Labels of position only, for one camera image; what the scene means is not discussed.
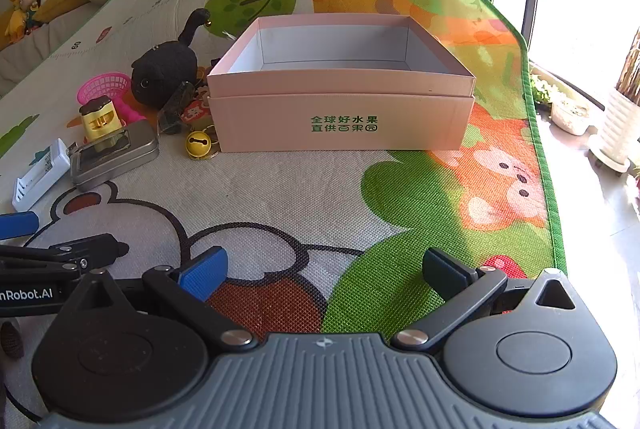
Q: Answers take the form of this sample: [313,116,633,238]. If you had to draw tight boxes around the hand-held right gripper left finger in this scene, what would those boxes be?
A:
[55,246,258,352]

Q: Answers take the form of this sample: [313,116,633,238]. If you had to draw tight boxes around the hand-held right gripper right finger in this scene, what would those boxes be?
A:
[390,248,583,355]

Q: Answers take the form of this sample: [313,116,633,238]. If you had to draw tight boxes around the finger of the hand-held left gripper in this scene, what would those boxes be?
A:
[0,212,40,241]
[0,233,130,281]

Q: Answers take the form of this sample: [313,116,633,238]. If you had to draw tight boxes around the white battery charger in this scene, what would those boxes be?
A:
[11,138,71,213]

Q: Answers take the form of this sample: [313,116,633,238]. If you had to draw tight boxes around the grey metal tin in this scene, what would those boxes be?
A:
[69,119,161,193]

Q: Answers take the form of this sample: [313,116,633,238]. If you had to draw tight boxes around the gold toy with dark cap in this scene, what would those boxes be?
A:
[79,96,126,144]

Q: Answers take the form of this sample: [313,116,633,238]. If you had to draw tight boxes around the pink plastic toy net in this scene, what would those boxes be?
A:
[76,72,148,122]

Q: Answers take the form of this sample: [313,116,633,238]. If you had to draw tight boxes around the pink cardboard box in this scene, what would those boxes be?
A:
[206,13,477,153]

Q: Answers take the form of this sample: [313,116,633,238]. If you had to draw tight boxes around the black plush cat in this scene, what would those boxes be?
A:
[131,8,213,104]

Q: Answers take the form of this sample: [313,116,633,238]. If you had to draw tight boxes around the person's left hand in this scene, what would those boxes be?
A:
[0,320,24,358]

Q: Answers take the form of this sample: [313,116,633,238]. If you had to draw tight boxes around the cartoon printed play mat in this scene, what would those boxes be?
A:
[0,0,568,429]

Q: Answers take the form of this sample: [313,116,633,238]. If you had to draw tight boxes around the yellow bell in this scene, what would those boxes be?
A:
[186,129,212,160]

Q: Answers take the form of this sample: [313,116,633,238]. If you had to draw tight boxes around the dark translucent plastic item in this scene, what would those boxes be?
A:
[157,80,197,136]

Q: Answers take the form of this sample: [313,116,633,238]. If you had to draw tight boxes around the grey sofa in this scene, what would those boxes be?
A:
[0,2,123,96]

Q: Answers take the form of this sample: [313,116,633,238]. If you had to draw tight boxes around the small white planter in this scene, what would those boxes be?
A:
[550,96,592,136]

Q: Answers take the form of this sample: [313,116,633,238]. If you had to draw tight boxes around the small doll with yellow clothes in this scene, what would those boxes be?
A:
[4,0,45,45]

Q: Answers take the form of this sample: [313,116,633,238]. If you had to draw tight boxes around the white ribbed plant pot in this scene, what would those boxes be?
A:
[589,86,640,173]

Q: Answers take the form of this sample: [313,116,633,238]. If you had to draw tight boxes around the cartoon figure keychain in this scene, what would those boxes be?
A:
[181,84,213,126]

